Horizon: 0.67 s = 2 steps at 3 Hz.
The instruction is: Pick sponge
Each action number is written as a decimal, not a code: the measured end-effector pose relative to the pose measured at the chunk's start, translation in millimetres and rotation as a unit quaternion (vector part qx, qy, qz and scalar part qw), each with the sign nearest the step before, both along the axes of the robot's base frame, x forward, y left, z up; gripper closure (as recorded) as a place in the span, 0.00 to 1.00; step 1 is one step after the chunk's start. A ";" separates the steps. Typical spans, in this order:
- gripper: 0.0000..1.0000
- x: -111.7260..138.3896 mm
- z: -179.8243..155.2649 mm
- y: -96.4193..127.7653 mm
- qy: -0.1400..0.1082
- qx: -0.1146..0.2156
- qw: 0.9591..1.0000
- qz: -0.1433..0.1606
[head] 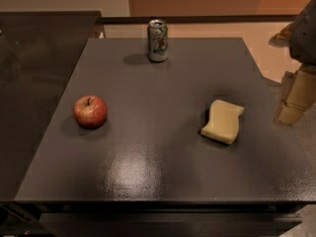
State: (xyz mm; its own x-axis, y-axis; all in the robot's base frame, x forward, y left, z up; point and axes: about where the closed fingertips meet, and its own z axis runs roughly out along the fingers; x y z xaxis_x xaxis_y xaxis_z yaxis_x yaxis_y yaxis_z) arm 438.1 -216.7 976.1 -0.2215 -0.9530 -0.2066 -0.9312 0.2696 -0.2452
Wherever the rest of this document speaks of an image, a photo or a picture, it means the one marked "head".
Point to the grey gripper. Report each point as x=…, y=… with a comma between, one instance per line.
x=305, y=37

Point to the yellow sponge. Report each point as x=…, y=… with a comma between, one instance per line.
x=223, y=122

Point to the green white soda can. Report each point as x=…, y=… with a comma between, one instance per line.
x=157, y=35

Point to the red apple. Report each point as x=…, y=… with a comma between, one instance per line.
x=90, y=111

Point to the dark side table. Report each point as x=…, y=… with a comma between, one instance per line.
x=38, y=53

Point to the dark wooden rail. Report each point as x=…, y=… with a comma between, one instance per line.
x=197, y=19

